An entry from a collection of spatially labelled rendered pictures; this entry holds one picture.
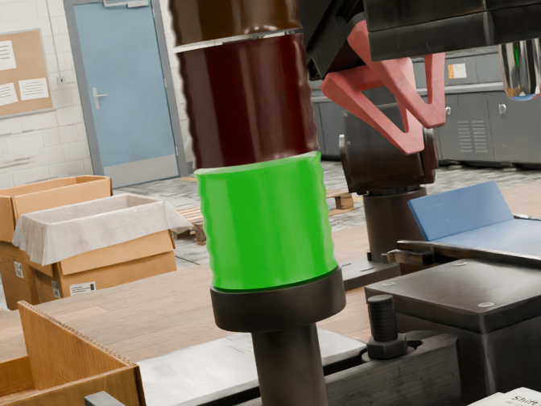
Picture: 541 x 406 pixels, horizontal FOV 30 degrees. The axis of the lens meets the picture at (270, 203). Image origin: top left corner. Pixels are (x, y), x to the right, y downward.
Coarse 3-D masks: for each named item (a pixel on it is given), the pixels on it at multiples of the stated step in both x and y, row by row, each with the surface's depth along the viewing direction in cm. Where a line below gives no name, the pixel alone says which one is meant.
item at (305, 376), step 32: (224, 288) 29; (256, 288) 29; (288, 288) 28; (320, 288) 29; (224, 320) 29; (256, 320) 28; (288, 320) 28; (320, 320) 29; (256, 352) 30; (288, 352) 30; (288, 384) 30; (320, 384) 30
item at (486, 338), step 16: (368, 304) 55; (400, 320) 53; (416, 320) 51; (528, 320) 48; (464, 336) 48; (480, 336) 47; (496, 336) 47; (512, 336) 48; (528, 336) 48; (464, 352) 48; (480, 352) 47; (496, 352) 47; (512, 352) 48; (528, 352) 48; (464, 368) 49; (480, 368) 47; (496, 368) 47; (512, 368) 48; (528, 368) 48; (464, 384) 49; (480, 384) 48; (496, 384) 47; (512, 384) 48; (528, 384) 48; (464, 400) 49
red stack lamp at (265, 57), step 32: (192, 64) 28; (224, 64) 28; (256, 64) 28; (288, 64) 28; (192, 96) 28; (224, 96) 28; (256, 96) 28; (288, 96) 28; (192, 128) 29; (224, 128) 28; (256, 128) 28; (288, 128) 28; (224, 160) 28; (256, 160) 28
